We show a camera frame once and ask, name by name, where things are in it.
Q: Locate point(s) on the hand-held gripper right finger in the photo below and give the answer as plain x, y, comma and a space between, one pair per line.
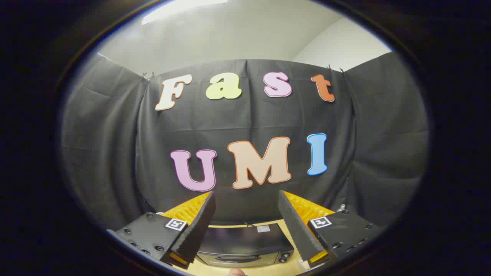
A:
295, 226

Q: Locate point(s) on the black toaster oven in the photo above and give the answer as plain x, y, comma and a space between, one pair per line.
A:
245, 239

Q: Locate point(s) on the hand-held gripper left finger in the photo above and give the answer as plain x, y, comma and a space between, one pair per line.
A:
199, 226

